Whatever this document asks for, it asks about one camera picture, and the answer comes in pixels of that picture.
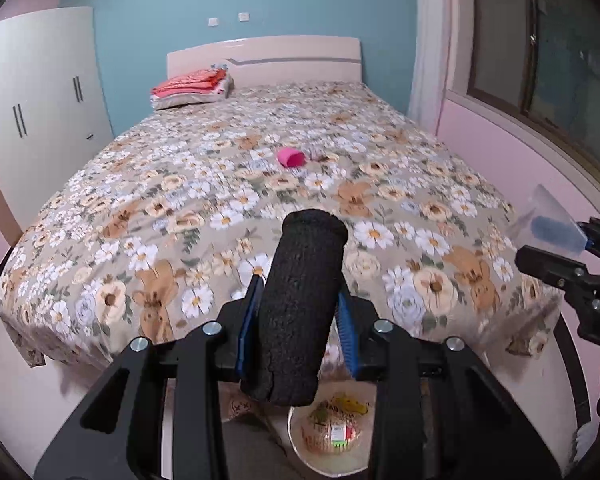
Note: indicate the person's grey trouser leg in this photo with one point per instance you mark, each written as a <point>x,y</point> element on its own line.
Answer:
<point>250,455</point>

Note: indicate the pink cup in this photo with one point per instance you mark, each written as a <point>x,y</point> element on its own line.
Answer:
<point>290,158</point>

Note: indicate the folded pink red clothes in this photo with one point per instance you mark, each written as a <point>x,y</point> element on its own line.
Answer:
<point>180,102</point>

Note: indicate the clear plastic cup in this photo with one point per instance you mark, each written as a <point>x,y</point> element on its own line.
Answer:
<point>540,205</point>

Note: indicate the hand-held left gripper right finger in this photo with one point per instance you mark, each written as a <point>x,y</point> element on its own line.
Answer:
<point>347,340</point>

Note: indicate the cream bed headboard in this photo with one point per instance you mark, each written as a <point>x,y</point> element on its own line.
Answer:
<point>280,60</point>

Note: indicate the window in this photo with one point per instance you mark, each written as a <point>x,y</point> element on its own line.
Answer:
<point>570,60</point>

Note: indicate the folded pink blanket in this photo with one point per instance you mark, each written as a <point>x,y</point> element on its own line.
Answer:
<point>190,82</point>

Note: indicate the black foam cylinder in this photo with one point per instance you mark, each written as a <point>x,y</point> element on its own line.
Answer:
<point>300,310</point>

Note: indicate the white wardrobe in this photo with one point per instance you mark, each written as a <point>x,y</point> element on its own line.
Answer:
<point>40,85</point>

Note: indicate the beige bear slipper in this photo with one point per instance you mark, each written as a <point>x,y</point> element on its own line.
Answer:
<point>240,404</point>

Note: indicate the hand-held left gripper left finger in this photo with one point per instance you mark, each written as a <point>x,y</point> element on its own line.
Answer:
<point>247,325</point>

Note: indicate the bed with floral bedspread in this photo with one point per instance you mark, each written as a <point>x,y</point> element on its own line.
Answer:
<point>180,200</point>

